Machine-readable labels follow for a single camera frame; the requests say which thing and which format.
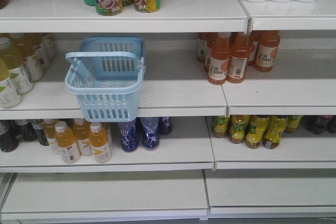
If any light blue plastic basket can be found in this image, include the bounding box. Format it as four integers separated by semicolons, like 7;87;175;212
65;36;146;122

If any front right blue sports bottle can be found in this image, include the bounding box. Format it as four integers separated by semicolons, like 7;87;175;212
140;117;160;150

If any blue sports bottle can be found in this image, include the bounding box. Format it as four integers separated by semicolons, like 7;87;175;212
118;120;139;152
140;117;160;150

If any white metal shelving unit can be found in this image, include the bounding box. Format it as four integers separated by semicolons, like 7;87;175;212
1;0;335;223

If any front left blue sports bottle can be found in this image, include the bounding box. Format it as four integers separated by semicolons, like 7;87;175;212
118;120;139;152

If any C100 orange juice bottle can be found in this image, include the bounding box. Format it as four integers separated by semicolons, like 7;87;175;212
208;32;231;85

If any orange vitamin drink bottle front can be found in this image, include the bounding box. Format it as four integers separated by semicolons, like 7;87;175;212
89;122;111;163

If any orange vitamin drink bottle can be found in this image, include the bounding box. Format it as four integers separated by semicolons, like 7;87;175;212
55;121;80;164
73;118;92;156
89;122;111;163

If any orange vitamin drink bottle right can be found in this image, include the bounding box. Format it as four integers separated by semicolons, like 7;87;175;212
73;118;92;156

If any barcode-side orange juice bottle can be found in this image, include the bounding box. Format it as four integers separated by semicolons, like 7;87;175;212
227;32;251;83

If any yellow lemon tea bottle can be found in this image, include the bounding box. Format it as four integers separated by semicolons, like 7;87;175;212
245;115;270;149
263;115;289;150

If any orange vitamin drink bottle left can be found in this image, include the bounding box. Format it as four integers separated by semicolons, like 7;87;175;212
55;121;80;164

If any right C100 orange bottle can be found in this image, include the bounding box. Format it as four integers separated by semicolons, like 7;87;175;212
254;30;281;72

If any dark tea bottle right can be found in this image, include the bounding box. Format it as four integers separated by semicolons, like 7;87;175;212
30;119;49;146

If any dark tea bottle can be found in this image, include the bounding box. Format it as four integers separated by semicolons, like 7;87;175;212
14;119;36;142
1;120;18;153
30;119;49;146

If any dark tea bottle middle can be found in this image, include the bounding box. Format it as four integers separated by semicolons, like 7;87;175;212
14;119;36;142

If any cola plastic bottle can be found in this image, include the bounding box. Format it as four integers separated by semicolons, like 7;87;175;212
305;115;335;134

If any front right lime-yellow drink bottle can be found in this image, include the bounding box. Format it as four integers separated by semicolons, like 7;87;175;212
1;59;21;109

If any lime-yellow drink bottle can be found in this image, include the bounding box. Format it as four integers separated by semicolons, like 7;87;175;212
1;59;21;109
1;37;33;94

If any front middle lime-yellow drink bottle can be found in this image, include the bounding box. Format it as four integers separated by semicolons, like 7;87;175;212
1;37;33;94

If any dark tea bottle left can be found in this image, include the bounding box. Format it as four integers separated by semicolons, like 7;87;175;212
1;120;18;153

